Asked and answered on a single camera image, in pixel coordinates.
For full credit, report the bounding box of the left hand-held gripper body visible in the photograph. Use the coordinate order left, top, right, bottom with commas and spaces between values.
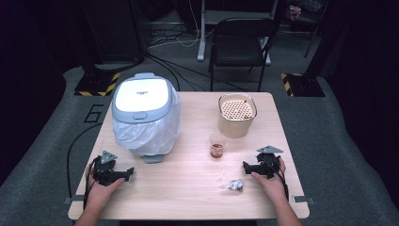
91, 150, 127, 186

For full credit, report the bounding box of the person's left hand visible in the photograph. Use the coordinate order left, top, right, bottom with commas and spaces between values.
84, 162, 126, 207

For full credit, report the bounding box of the black folding chair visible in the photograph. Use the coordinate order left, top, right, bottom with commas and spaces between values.
208, 17, 279, 92

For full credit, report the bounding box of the striped-edge black stand base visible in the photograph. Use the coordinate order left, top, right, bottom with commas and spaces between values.
73, 72, 121, 98
280, 73, 327, 98

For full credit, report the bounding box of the bundle of black floor cables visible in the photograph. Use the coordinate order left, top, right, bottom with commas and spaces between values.
145, 51, 248, 92

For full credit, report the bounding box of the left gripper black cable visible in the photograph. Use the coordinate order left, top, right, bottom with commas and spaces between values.
82, 156, 99, 211

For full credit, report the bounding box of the person's right hand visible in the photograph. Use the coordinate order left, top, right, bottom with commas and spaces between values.
250, 157, 288, 202

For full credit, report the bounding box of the white floor cable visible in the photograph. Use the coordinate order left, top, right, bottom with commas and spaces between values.
147, 0, 202, 50

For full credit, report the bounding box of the white desk frame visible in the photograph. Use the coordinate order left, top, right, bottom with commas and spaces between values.
197, 0, 279, 66

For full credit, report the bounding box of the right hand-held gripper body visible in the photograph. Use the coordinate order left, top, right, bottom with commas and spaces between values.
254, 145, 284, 180

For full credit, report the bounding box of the grey-blue pedal trash can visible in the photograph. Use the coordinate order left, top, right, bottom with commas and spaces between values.
111, 72, 183, 165

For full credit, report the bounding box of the perforated strainer insert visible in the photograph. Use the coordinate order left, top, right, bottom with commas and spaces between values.
220, 99, 254, 121

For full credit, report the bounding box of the crumpled silver wrapper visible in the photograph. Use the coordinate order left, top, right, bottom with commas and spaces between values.
220, 178, 245, 193

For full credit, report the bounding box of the grey table bracket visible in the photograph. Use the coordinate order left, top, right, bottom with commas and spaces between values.
61, 194, 86, 205
292, 194, 316, 205

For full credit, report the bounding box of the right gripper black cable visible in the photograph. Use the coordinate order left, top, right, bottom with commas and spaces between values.
263, 158, 290, 202

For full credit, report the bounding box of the clear plastic cup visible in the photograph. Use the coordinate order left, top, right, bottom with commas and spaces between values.
208, 132, 228, 159

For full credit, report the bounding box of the dark cabinet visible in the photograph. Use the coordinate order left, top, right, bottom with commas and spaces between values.
79, 0, 149, 65

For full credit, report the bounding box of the beige square container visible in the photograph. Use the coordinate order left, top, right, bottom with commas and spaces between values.
217, 92, 258, 139

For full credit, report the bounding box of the white plastic bin liner bag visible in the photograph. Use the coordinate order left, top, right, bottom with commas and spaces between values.
112, 89, 183, 158

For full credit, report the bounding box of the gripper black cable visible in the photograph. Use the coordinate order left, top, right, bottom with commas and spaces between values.
82, 156, 99, 211
263, 158, 290, 202

